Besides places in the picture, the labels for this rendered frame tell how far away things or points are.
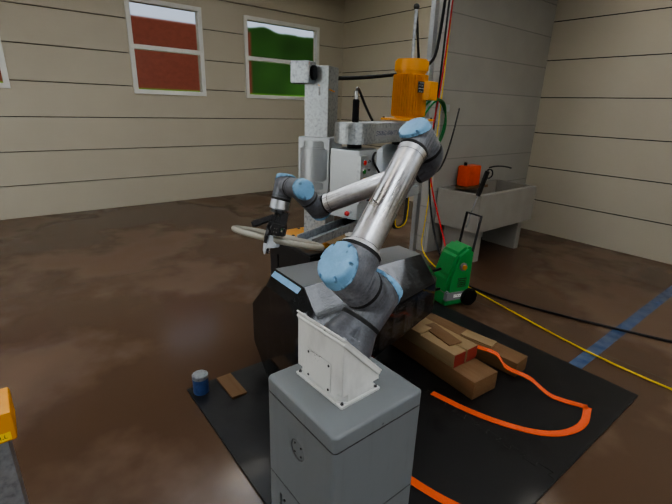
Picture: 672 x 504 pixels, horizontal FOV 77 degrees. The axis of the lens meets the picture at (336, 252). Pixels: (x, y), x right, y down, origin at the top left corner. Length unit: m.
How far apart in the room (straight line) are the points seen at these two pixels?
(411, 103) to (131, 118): 5.92
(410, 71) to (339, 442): 2.42
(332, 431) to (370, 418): 0.14
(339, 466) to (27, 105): 7.26
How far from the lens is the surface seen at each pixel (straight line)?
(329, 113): 3.25
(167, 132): 8.38
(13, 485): 1.46
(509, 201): 5.73
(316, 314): 2.33
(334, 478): 1.48
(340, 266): 1.30
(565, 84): 7.20
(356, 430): 1.41
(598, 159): 6.97
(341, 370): 1.39
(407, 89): 3.10
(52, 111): 8.01
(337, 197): 1.87
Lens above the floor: 1.78
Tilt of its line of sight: 19 degrees down
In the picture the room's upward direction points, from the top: 2 degrees clockwise
